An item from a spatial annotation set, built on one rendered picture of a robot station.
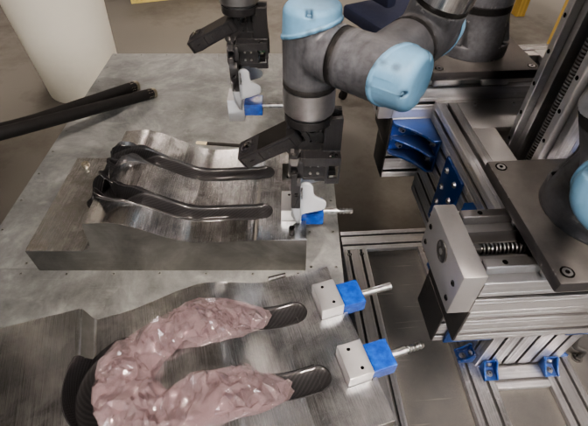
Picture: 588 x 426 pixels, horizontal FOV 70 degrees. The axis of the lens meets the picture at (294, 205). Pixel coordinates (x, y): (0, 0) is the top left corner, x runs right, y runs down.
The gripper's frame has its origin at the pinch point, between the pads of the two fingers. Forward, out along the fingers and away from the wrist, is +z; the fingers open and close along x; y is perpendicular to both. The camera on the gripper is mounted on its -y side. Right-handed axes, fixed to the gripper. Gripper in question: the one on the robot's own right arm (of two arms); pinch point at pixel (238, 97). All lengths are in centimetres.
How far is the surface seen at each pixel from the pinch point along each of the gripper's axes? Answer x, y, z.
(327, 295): -47, 18, 7
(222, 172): -17.4, -2.4, 7.1
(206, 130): 8.4, -10.6, 15.0
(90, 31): 158, -105, 52
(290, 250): -36.0, 11.7, 9.1
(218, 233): -34.2, -1.1, 6.6
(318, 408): -62, 16, 10
